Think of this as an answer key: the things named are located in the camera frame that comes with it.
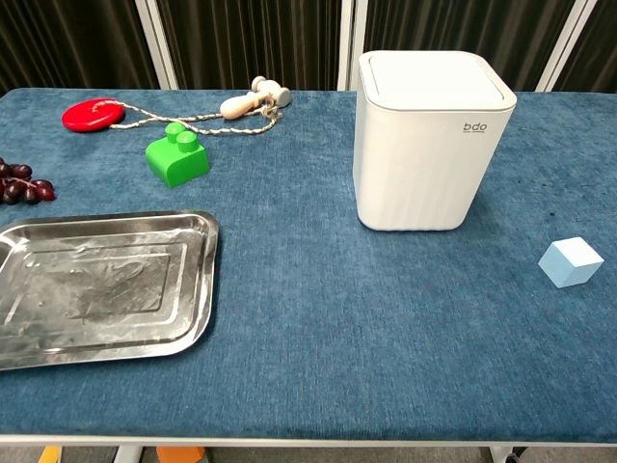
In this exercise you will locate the orange object under table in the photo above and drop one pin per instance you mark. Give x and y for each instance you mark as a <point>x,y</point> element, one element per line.
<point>178,454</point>

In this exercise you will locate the white open-lid plastic box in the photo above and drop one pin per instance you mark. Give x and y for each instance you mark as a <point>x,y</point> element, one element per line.
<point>414,159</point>

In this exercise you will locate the red round disc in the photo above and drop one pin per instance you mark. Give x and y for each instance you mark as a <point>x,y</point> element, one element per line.
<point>91,116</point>

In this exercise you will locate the stainless steel tray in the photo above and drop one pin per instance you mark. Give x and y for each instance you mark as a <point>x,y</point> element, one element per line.
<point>96,289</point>

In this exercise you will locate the yellow object under table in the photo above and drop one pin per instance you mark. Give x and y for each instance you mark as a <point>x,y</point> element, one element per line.
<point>50,454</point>

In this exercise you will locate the dark red grape bunch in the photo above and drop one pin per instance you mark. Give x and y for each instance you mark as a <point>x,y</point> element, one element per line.
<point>19,185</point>

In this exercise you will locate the blue table cloth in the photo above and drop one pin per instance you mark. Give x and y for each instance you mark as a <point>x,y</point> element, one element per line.
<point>308,313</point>

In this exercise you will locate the black pleated curtain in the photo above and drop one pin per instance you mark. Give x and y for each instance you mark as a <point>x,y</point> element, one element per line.
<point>241,38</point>

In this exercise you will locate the white partition post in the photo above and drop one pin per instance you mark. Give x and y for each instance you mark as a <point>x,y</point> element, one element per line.
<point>351,38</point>
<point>156,43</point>
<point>566,46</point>

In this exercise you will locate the green two-stud toy block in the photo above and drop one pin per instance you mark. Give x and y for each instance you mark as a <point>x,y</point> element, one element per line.
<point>178,161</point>

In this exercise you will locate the light blue cube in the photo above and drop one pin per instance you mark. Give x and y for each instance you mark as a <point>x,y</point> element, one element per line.
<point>569,263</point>

